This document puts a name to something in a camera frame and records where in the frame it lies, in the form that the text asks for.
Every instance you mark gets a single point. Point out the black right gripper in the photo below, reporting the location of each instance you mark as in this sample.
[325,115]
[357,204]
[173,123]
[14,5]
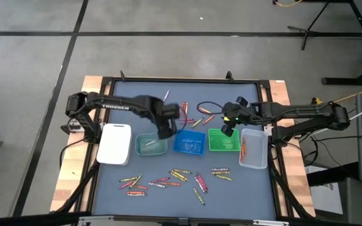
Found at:
[237,114]

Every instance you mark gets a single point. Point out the black tripod stand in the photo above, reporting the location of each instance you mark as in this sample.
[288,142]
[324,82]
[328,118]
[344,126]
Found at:
[308,30]

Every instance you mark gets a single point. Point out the black metal table frame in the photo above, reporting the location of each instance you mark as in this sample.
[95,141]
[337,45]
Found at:
[184,80]

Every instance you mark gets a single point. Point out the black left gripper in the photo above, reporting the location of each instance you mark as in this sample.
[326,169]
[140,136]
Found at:
[157,114]

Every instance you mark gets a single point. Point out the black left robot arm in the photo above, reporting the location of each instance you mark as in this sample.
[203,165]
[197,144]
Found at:
[115,106]

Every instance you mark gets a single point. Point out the white box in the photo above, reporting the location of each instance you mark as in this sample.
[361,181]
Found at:
[325,194]

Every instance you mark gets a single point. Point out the blue slotted plastic basket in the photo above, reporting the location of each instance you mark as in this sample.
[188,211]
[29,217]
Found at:
[188,142]

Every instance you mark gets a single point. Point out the grey cabinet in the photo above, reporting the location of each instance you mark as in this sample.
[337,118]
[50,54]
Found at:
[360,204]

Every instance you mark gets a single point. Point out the light wooden table board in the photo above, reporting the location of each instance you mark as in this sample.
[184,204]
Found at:
[294,175]
[71,175]

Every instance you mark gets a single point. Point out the black aluminium crossbar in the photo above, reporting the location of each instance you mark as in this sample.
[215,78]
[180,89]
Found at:
[27,221]

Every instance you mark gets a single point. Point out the pink crayon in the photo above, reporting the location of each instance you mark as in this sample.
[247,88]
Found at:
[161,180]
[188,118]
[202,182]
[126,185]
[183,108]
[187,122]

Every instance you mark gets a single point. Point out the white plastic bin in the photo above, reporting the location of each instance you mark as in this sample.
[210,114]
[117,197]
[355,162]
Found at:
[115,147]

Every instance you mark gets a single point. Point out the teal plastic bin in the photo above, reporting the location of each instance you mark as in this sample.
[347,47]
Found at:
[143,150]

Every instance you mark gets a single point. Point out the black metal table legs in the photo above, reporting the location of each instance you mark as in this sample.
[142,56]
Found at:
[350,81]

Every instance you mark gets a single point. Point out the green slotted plastic basket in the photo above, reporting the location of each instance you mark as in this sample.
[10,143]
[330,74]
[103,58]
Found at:
[218,144]

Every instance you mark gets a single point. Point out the grey crayon white wrapper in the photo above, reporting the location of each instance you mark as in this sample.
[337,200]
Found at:
[166,95]
[136,195]
[199,184]
[156,185]
[150,143]
[220,169]

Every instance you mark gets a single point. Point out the clear plastic bin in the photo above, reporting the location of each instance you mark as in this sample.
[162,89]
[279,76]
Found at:
[256,150]

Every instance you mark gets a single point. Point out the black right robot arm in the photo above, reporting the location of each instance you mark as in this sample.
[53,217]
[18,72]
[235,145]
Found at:
[294,111]

